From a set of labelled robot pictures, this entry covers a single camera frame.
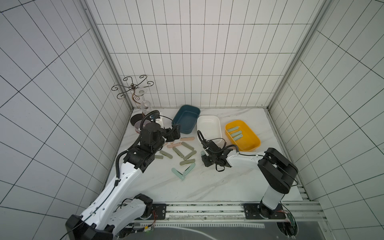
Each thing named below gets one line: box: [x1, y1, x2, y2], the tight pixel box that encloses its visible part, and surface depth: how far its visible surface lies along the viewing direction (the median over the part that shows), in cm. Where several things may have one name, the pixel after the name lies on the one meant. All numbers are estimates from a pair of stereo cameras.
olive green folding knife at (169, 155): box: [159, 150, 173, 159], surface depth 96 cm
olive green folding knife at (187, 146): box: [181, 141, 195, 151], surface depth 100 cm
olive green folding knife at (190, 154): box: [183, 150, 197, 161], surface depth 94 cm
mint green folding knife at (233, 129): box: [227, 126, 239, 133], surface depth 106 cm
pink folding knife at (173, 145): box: [167, 142, 182, 148], surface depth 100 cm
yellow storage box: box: [225, 120, 261, 152], surface depth 102 cm
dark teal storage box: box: [171, 104, 201, 135], surface depth 116 cm
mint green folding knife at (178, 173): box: [171, 167, 185, 180], surface depth 87 cm
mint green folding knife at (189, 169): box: [183, 162, 196, 176], surface depth 89 cm
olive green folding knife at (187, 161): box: [179, 158, 196, 166], surface depth 92 cm
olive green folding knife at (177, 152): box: [172, 147, 185, 158], surface depth 97 cm
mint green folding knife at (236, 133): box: [230, 130, 242, 137], surface depth 104 cm
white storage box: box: [197, 115, 222, 141], surface depth 106 cm
